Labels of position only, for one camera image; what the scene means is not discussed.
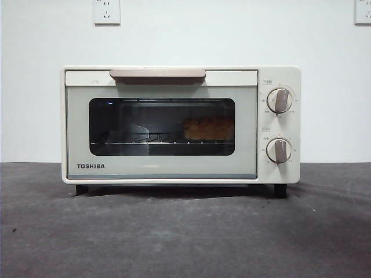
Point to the orange twisted bread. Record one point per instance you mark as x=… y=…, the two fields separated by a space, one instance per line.
x=208 y=128

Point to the oven door with glass window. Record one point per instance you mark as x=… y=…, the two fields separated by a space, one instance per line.
x=78 y=130

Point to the cream oven knob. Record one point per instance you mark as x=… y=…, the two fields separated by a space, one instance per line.
x=279 y=100
x=279 y=150

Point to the cream toaster oven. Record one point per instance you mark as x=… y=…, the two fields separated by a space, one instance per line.
x=278 y=173

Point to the white wall socket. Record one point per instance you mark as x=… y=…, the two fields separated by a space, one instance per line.
x=363 y=13
x=106 y=11

